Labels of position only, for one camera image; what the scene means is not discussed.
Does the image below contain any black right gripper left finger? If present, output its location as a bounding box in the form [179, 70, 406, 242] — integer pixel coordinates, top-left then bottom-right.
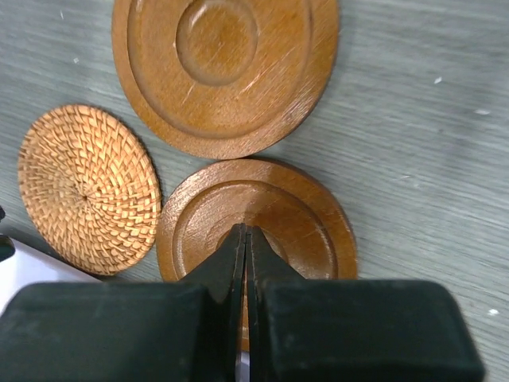
[1, 224, 246, 381]

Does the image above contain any brown wooden coaster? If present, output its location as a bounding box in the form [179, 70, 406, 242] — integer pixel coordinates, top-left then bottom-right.
[111, 1, 340, 159]
[156, 158, 358, 282]

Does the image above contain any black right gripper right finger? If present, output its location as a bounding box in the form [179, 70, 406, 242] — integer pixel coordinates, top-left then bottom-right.
[246, 227, 485, 381]

